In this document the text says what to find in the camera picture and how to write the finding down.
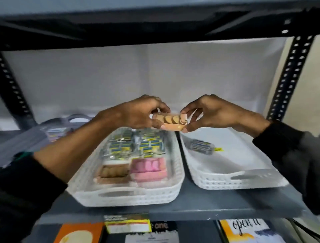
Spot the person's right hand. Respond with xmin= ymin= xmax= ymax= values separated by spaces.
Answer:
xmin=180 ymin=94 xmax=250 ymax=134

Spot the person's left hand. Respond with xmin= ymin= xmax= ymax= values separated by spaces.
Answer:
xmin=110 ymin=95 xmax=171 ymax=130

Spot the orange biscuit packet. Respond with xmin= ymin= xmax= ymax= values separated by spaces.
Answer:
xmin=151 ymin=113 xmax=188 ymax=132

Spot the person's right forearm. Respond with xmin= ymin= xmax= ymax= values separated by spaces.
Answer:
xmin=235 ymin=110 xmax=320 ymax=216

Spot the person's left forearm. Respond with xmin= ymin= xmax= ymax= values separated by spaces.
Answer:
xmin=0 ymin=110 xmax=113 ymax=243

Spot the single blue yellow snack packet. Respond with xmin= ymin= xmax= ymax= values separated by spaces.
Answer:
xmin=188 ymin=139 xmax=223 ymax=156

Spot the pile of blue yellow packets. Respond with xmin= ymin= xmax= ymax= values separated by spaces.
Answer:
xmin=101 ymin=128 xmax=168 ymax=161

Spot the pink biscuit packet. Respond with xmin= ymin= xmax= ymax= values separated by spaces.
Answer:
xmin=129 ymin=157 xmax=168 ymax=183

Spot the white plastic basket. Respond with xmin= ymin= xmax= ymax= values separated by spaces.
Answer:
xmin=65 ymin=127 xmax=185 ymax=208
xmin=179 ymin=126 xmax=290 ymax=190

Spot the brown biscuit packet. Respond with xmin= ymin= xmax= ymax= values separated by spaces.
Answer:
xmin=94 ymin=163 xmax=131 ymax=185

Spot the dark metal shelving rack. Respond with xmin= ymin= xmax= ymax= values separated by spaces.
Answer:
xmin=0 ymin=6 xmax=320 ymax=243

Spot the blue yellow packet in wrap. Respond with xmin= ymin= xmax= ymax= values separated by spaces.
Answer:
xmin=45 ymin=127 xmax=72 ymax=142

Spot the yellow shelf label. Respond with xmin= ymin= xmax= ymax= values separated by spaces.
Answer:
xmin=104 ymin=213 xmax=152 ymax=234

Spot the black book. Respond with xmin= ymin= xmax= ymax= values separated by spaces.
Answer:
xmin=106 ymin=221 xmax=180 ymax=243

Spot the white yellow book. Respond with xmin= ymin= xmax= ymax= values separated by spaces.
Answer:
xmin=217 ymin=219 xmax=280 ymax=243

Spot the grey plastic basket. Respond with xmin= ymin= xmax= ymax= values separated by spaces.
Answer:
xmin=0 ymin=114 xmax=91 ymax=168

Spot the orange book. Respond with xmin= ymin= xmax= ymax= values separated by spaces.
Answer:
xmin=53 ymin=222 xmax=104 ymax=243

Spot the green wristband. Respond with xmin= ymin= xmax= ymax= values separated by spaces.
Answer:
xmin=14 ymin=151 xmax=34 ymax=159

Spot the black cable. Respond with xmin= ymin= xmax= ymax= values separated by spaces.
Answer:
xmin=287 ymin=218 xmax=320 ymax=241

